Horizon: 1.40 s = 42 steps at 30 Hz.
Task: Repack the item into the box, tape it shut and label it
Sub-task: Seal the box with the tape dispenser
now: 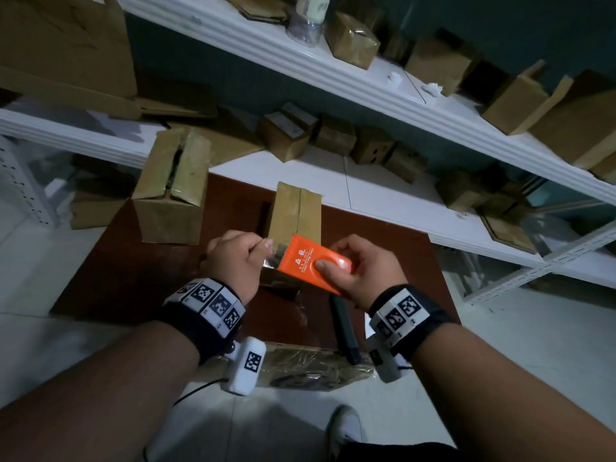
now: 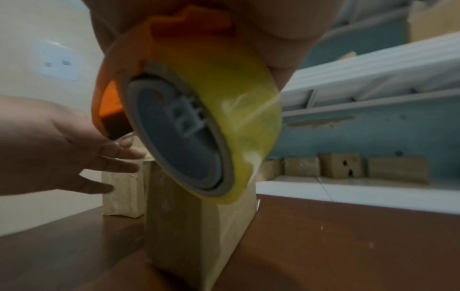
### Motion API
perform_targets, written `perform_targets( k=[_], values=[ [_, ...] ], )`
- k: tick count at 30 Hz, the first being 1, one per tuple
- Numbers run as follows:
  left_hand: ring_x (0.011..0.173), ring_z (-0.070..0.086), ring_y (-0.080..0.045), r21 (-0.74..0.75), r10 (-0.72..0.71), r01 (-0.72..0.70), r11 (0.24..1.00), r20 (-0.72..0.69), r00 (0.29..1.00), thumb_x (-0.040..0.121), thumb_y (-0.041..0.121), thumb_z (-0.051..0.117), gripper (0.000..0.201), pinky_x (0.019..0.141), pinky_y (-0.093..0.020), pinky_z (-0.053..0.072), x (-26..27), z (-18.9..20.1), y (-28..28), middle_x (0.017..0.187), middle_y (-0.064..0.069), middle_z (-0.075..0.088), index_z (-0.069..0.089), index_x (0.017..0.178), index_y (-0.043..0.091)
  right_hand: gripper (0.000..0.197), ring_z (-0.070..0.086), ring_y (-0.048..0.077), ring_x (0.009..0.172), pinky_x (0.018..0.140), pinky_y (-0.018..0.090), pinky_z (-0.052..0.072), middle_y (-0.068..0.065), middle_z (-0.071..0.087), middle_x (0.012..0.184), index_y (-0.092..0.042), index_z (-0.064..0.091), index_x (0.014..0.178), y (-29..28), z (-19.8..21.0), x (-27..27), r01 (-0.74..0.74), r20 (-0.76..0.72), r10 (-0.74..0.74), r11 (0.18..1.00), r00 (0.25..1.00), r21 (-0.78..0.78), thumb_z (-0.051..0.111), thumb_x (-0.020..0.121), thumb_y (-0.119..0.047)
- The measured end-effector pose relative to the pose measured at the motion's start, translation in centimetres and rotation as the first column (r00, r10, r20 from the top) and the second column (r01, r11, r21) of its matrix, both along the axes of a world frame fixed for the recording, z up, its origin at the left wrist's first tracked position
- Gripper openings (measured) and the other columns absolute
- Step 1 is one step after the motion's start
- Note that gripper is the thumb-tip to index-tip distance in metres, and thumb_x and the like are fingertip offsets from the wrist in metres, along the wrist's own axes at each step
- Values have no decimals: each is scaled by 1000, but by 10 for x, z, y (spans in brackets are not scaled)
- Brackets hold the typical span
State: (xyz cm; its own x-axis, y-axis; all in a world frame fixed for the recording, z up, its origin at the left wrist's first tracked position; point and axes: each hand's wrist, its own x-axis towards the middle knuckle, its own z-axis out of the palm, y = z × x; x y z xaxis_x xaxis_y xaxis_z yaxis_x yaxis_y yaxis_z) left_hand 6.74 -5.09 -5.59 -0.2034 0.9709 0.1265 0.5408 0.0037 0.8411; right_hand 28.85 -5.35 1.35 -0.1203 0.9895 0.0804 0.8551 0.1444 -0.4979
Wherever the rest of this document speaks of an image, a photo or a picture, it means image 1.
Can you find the person's right hand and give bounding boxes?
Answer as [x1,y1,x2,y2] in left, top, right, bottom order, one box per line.
[313,234,409,312]

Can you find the person's left hand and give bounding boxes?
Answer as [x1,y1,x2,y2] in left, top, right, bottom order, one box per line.
[200,229,275,306]

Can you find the dark green utility knife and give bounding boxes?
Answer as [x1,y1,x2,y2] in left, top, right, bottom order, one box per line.
[329,294,363,366]

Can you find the orange tape dispenser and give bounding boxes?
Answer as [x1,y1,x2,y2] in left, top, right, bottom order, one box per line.
[262,234,357,298]

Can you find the cardboard box with cutout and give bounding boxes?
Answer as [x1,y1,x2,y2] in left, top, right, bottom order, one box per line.
[259,181,322,290]

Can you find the taped cardboard parcel box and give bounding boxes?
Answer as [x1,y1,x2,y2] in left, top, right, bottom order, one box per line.
[130,127,212,246]

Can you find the person's right forearm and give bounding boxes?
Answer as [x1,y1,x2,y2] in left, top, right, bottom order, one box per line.
[413,321,616,462]

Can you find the person's left forearm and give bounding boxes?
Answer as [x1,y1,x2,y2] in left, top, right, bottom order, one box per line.
[0,321,201,462]

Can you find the plastic bottle with white label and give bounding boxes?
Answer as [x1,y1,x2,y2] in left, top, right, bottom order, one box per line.
[287,0,333,47]

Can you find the white metal storage rack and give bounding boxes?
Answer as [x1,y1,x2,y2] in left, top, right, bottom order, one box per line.
[0,0,616,304]
[461,221,616,306]

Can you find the plastic wrapped cardboard base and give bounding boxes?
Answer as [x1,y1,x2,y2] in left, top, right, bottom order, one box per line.
[192,342,376,393]

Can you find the reddish brown wooden board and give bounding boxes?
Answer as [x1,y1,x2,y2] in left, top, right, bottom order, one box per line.
[50,173,461,352]

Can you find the white shoe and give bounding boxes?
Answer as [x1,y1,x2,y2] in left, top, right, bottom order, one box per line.
[327,405,364,460]

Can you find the folded flat cardboard carton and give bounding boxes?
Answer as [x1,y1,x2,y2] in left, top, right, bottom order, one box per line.
[134,81,218,120]

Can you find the black shorts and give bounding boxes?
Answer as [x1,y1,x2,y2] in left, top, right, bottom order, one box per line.
[336,441,463,462]

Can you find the small folded cardboard piece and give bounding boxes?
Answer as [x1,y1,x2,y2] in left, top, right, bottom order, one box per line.
[219,0,292,24]

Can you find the large flat cardboard sheet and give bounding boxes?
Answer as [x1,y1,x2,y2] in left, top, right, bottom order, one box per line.
[0,0,141,121]

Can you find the thin black cable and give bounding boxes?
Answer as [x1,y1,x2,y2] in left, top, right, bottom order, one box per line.
[173,378,227,407]

